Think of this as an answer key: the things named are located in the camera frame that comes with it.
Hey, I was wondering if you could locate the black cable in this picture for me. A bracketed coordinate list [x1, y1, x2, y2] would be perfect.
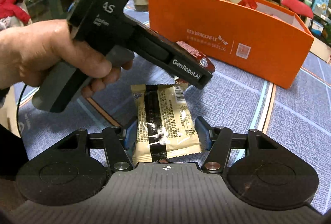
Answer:
[16, 83, 29, 137]

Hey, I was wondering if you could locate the dark red snack packet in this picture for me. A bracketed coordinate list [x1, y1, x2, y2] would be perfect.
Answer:
[174, 41, 216, 85]

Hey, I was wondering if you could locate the blue plaid tablecloth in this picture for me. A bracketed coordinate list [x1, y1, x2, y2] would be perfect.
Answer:
[18, 4, 331, 214]

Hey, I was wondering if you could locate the red garment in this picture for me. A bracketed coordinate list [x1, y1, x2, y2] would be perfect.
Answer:
[0, 0, 31, 25]

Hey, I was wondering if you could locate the orange cardboard box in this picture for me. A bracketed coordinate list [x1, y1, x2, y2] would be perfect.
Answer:
[147, 0, 315, 89]

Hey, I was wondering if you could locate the beige black-striped snack packet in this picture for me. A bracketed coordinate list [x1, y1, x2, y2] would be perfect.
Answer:
[131, 83, 204, 164]

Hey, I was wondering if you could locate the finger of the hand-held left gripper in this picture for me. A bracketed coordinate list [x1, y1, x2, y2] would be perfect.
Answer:
[134, 25, 213, 89]

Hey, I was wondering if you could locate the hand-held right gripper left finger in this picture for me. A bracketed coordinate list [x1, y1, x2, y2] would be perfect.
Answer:
[31, 121, 137, 173]

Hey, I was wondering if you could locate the person's left hand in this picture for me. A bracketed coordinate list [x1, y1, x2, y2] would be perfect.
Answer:
[0, 19, 133, 99]

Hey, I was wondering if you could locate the red folding chair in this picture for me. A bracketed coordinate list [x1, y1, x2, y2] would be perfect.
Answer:
[281, 0, 314, 19]

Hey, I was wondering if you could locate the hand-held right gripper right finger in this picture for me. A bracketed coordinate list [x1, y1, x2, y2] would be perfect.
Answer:
[195, 117, 298, 173]

